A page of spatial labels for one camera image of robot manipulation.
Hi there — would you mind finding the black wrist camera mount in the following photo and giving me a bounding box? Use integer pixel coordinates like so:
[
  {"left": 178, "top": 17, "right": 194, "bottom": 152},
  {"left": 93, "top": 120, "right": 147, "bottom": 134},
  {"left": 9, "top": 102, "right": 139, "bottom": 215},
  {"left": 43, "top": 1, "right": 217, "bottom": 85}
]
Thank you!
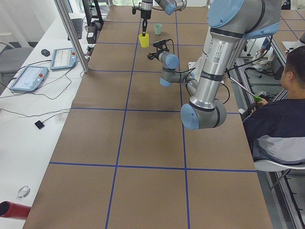
[{"left": 132, "top": 7, "right": 142, "bottom": 15}]

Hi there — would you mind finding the teach pendant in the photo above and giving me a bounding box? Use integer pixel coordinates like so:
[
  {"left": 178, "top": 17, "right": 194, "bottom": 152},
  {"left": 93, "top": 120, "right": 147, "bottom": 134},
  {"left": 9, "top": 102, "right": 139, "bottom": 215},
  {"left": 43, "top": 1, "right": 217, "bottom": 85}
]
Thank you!
[
  {"left": 50, "top": 48, "right": 78, "bottom": 71},
  {"left": 10, "top": 65, "right": 49, "bottom": 92}
]

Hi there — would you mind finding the far teach pendant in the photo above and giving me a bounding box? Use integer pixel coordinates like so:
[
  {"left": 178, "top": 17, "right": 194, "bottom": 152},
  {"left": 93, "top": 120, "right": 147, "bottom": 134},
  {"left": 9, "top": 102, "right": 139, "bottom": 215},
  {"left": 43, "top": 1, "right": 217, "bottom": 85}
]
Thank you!
[{"left": 50, "top": 48, "right": 78, "bottom": 71}]

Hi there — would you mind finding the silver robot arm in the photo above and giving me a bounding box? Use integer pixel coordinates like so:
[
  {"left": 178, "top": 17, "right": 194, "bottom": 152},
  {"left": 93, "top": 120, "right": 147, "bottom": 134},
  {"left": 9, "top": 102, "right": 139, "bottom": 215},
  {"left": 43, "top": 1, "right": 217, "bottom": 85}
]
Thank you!
[
  {"left": 147, "top": 0, "right": 282, "bottom": 130},
  {"left": 138, "top": 0, "right": 187, "bottom": 37}
]

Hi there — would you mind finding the yellow plastic cup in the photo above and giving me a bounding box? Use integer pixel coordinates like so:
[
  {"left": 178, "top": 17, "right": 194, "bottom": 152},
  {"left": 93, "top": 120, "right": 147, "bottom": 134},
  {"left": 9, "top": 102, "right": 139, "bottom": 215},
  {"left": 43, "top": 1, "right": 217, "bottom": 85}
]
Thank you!
[{"left": 138, "top": 33, "right": 150, "bottom": 48}]

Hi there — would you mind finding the aluminium frame post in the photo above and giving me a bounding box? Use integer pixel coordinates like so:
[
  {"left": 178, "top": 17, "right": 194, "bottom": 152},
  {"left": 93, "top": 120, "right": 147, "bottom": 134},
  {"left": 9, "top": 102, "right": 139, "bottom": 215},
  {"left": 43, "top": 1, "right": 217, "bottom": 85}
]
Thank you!
[{"left": 54, "top": 0, "right": 89, "bottom": 73}]

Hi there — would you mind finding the small black square pad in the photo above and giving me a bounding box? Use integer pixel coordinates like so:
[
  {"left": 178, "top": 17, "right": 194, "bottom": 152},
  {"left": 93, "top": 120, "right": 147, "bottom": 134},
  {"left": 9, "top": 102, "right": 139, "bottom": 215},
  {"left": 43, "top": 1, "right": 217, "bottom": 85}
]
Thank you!
[{"left": 34, "top": 120, "right": 45, "bottom": 129}]

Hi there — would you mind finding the green handled stick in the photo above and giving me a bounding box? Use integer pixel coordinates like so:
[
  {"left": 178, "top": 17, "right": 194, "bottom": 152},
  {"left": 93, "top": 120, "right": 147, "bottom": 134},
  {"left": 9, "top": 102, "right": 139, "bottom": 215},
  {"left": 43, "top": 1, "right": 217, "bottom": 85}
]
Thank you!
[{"left": 229, "top": 77, "right": 262, "bottom": 102}]

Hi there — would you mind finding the black box with label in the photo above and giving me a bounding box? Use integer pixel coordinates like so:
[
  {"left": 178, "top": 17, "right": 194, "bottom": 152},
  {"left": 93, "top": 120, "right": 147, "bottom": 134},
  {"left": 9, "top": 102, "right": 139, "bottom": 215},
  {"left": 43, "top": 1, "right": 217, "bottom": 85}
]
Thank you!
[{"left": 86, "top": 25, "right": 97, "bottom": 44}]

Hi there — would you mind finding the near teach pendant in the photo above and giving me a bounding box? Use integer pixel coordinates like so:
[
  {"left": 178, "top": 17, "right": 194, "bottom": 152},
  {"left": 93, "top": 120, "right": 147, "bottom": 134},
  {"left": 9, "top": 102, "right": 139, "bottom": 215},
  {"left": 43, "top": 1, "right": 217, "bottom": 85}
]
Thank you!
[{"left": 10, "top": 65, "right": 49, "bottom": 92}]

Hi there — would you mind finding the red cylinder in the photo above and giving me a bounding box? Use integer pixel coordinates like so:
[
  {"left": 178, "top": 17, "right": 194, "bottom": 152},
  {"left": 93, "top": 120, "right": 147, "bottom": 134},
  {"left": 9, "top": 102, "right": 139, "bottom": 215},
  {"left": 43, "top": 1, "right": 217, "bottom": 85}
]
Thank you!
[{"left": 0, "top": 201, "right": 31, "bottom": 220}]

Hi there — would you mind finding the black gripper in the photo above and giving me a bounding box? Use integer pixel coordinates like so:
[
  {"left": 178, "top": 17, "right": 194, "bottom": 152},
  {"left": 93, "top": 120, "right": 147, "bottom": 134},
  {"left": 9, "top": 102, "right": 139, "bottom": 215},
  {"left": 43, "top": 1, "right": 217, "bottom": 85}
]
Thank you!
[
  {"left": 147, "top": 41, "right": 170, "bottom": 60},
  {"left": 141, "top": 9, "right": 151, "bottom": 36}
]

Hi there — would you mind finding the black computer mouse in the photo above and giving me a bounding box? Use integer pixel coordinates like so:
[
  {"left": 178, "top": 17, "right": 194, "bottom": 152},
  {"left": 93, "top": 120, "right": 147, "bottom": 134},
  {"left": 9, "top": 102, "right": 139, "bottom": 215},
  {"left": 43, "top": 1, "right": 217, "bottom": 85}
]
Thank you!
[{"left": 41, "top": 49, "right": 51, "bottom": 57}]

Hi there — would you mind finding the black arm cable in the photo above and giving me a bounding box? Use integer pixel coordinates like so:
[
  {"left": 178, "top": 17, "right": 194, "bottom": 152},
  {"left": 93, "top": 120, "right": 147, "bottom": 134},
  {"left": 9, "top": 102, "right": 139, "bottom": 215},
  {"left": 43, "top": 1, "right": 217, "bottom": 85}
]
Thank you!
[{"left": 164, "top": 39, "right": 230, "bottom": 104}]

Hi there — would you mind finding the seated person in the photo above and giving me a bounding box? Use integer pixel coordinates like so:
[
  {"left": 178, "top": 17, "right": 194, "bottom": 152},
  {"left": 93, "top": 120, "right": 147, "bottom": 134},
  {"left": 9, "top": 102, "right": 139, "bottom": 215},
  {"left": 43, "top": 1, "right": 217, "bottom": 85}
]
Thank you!
[{"left": 243, "top": 46, "right": 305, "bottom": 165}]

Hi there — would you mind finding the black keyboard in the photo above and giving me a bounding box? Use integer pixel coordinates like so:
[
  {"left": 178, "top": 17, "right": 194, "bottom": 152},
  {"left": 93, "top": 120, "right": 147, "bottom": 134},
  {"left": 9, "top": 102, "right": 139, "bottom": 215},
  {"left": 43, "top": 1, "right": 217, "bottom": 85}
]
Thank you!
[{"left": 70, "top": 18, "right": 83, "bottom": 40}]

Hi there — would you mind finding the green plastic cup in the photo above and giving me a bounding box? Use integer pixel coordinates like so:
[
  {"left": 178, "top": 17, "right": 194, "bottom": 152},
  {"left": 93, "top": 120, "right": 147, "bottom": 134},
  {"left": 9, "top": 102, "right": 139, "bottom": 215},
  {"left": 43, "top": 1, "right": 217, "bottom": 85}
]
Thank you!
[{"left": 154, "top": 23, "right": 163, "bottom": 35}]

